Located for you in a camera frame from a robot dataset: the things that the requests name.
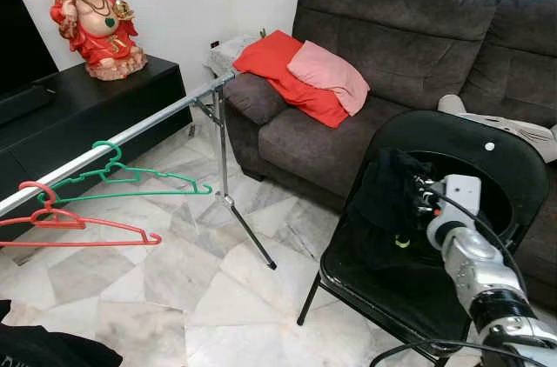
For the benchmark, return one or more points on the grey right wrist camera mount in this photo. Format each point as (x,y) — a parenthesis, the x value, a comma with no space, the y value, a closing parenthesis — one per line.
(459,197)

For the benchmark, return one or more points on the black folding chair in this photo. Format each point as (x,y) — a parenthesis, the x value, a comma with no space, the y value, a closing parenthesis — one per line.
(392,297)

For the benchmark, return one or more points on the white covered side table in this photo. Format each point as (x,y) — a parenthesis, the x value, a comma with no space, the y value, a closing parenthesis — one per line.
(228,52)

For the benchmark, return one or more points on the beige plush toy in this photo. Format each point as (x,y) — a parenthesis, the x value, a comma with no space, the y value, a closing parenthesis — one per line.
(505,128)

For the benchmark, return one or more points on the black t-shirt with green logo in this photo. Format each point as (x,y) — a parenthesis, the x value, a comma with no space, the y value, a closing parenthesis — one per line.
(43,345)

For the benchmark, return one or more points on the red plastic hanger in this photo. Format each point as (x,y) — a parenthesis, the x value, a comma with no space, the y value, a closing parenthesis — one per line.
(155,239)

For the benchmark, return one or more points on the silver metal clothes rack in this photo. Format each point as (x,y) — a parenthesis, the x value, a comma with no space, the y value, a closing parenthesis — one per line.
(130,135)

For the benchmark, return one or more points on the green plastic hanger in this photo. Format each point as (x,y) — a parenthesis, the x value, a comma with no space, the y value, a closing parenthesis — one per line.
(207,188)

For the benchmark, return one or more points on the red laughing Buddha statue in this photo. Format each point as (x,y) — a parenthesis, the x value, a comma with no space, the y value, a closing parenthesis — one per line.
(96,28)

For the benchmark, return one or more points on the black television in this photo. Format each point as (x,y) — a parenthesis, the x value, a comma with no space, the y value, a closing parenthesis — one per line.
(17,36)

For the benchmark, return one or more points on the red pillow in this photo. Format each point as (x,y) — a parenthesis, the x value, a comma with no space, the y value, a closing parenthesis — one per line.
(270,63)

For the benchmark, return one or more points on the dark brown sofa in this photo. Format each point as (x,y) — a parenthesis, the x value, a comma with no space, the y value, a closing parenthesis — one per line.
(409,28)

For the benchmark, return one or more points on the pink pillow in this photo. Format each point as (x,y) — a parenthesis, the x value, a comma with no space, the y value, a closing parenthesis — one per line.
(331,76)

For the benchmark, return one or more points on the black TV console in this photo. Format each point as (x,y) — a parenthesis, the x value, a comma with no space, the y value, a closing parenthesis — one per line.
(87,106)

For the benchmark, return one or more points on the plain black garment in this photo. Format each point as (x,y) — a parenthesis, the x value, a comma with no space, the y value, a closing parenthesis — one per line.
(383,202)

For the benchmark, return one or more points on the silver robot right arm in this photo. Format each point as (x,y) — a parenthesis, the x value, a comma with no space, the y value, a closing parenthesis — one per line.
(474,271)

